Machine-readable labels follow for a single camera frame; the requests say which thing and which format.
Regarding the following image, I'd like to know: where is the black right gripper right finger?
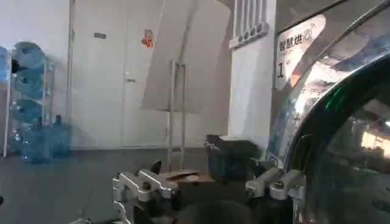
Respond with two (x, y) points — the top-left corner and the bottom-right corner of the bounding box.
(245, 158), (306, 201)

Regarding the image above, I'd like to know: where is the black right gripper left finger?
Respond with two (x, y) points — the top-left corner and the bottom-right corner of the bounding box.
(112, 160), (180, 224)

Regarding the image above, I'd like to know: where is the flat brown cardboard piece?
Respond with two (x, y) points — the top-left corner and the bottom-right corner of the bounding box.
(160, 169), (216, 186)

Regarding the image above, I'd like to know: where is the black bin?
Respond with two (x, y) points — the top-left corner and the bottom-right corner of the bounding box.
(204, 134), (263, 184)

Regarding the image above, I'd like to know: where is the round glass dryer door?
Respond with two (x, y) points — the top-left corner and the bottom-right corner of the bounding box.
(283, 52), (390, 224)

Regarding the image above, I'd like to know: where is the blue water bottle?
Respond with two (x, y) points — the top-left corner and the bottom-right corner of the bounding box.
(21, 120), (53, 164)
(49, 114), (71, 159)

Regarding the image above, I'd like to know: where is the white double door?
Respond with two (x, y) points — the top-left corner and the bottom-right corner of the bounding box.
(67, 0), (233, 150)

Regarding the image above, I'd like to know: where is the grey dryer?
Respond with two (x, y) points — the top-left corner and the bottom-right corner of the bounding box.
(265, 0), (390, 224)

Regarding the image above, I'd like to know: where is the large pale board sheet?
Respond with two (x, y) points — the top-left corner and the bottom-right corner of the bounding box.
(140, 0), (232, 137)

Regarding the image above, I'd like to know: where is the white dryer number label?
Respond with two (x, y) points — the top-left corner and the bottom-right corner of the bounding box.
(275, 14), (327, 89)

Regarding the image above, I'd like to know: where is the red door sticker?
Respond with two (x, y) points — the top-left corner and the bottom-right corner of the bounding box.
(140, 29), (155, 49)

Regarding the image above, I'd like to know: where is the rack of blue water bottles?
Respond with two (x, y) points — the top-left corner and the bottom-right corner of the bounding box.
(0, 41), (56, 159)

